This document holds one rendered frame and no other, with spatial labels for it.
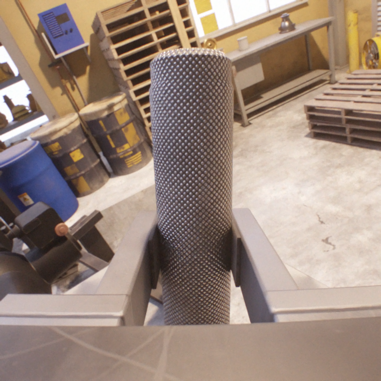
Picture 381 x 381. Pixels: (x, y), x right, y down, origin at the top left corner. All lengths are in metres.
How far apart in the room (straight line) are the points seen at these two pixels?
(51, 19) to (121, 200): 2.60
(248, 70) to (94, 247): 3.50
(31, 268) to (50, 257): 0.12
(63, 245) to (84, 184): 1.70
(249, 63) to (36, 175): 3.45
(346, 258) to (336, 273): 0.16
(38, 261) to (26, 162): 1.38
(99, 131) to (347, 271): 2.81
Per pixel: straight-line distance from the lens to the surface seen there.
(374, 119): 3.35
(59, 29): 4.38
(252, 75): 4.75
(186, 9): 3.64
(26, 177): 3.03
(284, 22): 5.36
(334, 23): 6.66
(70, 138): 3.32
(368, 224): 2.60
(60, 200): 3.18
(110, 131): 3.28
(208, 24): 5.23
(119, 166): 3.47
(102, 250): 2.83
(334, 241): 2.45
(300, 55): 6.16
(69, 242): 1.87
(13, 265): 1.81
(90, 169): 3.42
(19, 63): 4.52
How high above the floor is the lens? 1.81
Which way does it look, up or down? 32 degrees down
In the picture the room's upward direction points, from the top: 22 degrees counter-clockwise
